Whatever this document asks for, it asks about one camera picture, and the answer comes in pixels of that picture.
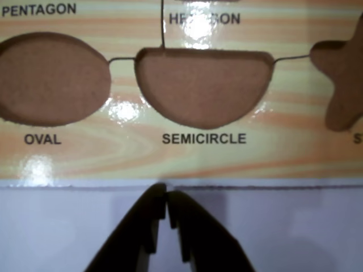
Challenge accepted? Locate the wooden shapes puzzle board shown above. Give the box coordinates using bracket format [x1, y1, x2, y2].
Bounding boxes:
[0, 0, 363, 190]

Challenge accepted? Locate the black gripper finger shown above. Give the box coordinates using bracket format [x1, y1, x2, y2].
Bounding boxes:
[166, 190, 256, 272]
[83, 183, 167, 272]

